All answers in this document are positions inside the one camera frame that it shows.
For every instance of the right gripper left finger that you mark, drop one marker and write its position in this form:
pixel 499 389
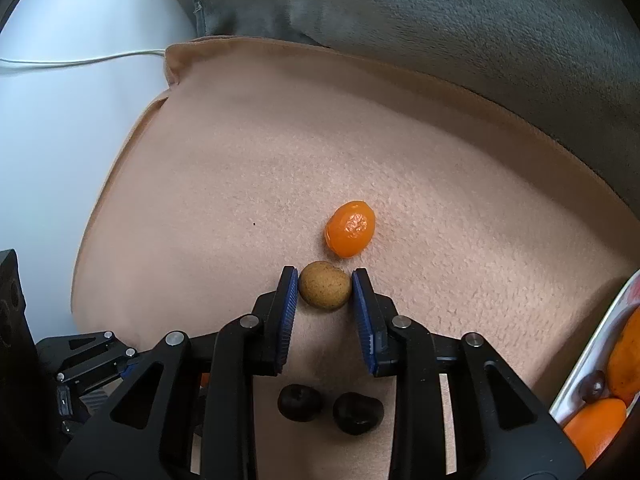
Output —
pixel 186 410

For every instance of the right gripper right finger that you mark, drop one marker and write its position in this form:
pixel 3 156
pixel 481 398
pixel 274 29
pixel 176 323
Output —
pixel 461 412

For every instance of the dark purple plum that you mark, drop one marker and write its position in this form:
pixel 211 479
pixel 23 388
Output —
pixel 592 386

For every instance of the large orange with stem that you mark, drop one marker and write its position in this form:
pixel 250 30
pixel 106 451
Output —
pixel 623 363

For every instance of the brown longan fruit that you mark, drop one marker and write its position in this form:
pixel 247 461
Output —
pixel 324 286

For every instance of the small orange kumquat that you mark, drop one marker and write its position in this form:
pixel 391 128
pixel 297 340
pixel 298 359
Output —
pixel 350 229

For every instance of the floral white plate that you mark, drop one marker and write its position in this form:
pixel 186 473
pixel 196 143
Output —
pixel 595 354

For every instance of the tan blanket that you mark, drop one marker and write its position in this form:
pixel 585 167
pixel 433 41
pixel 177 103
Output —
pixel 483 223

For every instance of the grey cushion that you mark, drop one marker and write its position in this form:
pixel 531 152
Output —
pixel 569 67

